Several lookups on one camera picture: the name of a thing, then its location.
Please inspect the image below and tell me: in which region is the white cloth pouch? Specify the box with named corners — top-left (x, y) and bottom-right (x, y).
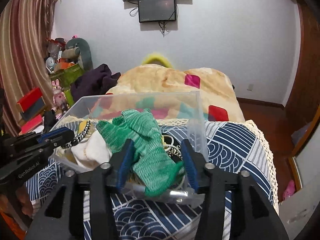
top-left (71, 131), bottom-right (112, 170)

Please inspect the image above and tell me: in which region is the green knit glove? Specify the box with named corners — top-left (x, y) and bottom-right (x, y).
top-left (96, 108), bottom-right (184, 197)

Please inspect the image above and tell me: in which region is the black hat with chains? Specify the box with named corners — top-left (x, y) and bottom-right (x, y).
top-left (62, 120), bottom-right (91, 149)

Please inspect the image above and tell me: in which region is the clear plastic storage bin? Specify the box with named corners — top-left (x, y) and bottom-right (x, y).
top-left (49, 90), bottom-right (209, 205)

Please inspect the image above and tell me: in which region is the blue white patterned bedspread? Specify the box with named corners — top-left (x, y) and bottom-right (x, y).
top-left (26, 121), bottom-right (278, 239)

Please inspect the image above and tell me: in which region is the red box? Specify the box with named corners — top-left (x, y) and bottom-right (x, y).
top-left (16, 87), bottom-right (43, 113)

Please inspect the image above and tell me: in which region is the pink rabbit toy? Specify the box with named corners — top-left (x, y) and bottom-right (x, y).
top-left (52, 79), bottom-right (68, 114)

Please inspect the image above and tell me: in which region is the beige patchwork fleece blanket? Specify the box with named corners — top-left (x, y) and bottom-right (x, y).
top-left (107, 64), bottom-right (245, 122)

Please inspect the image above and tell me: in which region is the dark purple clothing pile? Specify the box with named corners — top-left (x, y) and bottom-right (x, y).
top-left (71, 63), bottom-right (121, 102)

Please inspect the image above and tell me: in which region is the green cardboard box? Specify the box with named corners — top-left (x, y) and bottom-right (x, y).
top-left (49, 63), bottom-right (85, 88)

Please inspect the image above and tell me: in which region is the brown wooden door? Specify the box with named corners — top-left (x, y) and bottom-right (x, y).
top-left (284, 0), bottom-right (319, 157)

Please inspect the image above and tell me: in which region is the yellow plush pillow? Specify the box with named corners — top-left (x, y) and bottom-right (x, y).
top-left (142, 53), bottom-right (173, 68)

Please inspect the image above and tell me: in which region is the grey plush toy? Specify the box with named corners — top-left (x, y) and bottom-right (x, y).
top-left (62, 38), bottom-right (93, 71)

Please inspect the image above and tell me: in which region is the striped red beige curtain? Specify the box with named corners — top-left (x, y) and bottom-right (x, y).
top-left (1, 0), bottom-right (56, 136)

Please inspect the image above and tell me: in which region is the wall power socket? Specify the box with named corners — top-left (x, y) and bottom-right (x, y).
top-left (247, 84), bottom-right (253, 91)

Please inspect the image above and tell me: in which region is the small wall monitor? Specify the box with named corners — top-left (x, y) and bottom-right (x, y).
top-left (138, 0), bottom-right (176, 23)

